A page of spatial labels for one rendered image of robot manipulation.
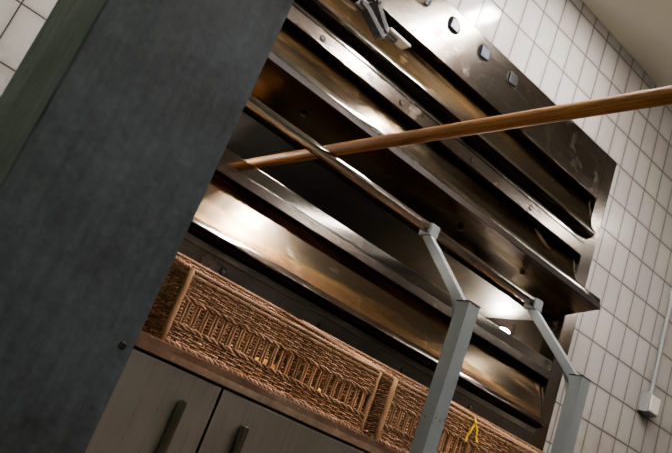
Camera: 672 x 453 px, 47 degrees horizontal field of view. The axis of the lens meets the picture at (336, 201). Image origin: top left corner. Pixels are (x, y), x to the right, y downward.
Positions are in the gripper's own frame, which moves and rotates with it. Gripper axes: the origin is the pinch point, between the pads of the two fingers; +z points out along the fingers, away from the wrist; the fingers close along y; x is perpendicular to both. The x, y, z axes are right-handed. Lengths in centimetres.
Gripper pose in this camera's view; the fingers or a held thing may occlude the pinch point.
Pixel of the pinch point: (412, 21)
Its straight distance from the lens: 187.3
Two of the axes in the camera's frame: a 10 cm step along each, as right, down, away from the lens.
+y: -3.5, 8.8, -3.4
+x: 6.2, -0.6, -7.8
